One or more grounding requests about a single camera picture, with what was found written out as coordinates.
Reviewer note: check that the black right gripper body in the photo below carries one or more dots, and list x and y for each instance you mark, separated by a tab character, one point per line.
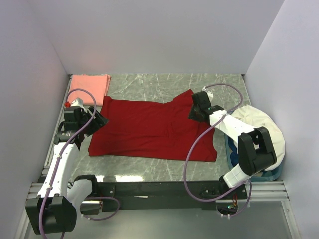
193	114

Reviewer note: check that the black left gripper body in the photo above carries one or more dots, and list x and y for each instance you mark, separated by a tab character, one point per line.
97	123

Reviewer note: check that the red t shirt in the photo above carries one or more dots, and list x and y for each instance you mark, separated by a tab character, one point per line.
147	129

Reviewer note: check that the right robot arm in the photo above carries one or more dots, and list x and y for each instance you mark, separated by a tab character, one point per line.
255	148

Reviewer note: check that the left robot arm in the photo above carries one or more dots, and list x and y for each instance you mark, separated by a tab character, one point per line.
55	209

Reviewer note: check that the folded pink t shirt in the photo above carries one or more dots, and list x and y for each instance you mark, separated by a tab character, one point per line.
97	85

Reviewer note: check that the white crumpled t shirt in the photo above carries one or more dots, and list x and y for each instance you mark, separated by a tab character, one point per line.
257	118

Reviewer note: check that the blue t shirt in basket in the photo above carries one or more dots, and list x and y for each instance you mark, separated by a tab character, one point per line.
232	154

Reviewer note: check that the blue plastic basket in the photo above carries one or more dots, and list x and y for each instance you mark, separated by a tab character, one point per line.
262	176

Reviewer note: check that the black base beam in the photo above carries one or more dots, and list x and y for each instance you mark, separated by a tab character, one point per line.
157	195

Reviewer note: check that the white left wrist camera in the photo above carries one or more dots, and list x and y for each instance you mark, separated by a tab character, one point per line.
76	102

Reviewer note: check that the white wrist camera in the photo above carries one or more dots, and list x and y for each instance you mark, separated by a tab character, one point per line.
76	102
210	94

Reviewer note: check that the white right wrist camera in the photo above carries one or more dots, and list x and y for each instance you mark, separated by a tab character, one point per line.
210	94

